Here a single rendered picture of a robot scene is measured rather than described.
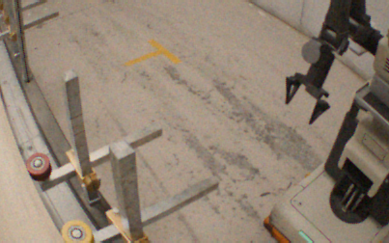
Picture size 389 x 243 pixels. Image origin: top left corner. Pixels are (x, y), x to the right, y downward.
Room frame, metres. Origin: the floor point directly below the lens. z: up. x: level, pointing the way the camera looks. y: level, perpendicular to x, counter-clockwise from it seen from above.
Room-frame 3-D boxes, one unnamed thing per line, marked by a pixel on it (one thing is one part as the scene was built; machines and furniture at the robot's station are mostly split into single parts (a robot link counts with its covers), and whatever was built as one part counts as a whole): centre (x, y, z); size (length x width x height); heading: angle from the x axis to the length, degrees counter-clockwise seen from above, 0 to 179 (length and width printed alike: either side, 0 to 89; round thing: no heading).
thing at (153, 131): (0.69, 0.26, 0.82); 0.43 x 0.03 x 0.04; 132
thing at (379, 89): (0.79, -0.62, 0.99); 0.28 x 0.16 x 0.22; 42
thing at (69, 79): (0.62, 0.28, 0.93); 0.04 x 0.04 x 0.48; 42
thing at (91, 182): (0.63, 0.29, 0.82); 0.14 x 0.06 x 0.05; 42
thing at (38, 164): (0.56, 0.41, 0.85); 0.08 x 0.08 x 0.11
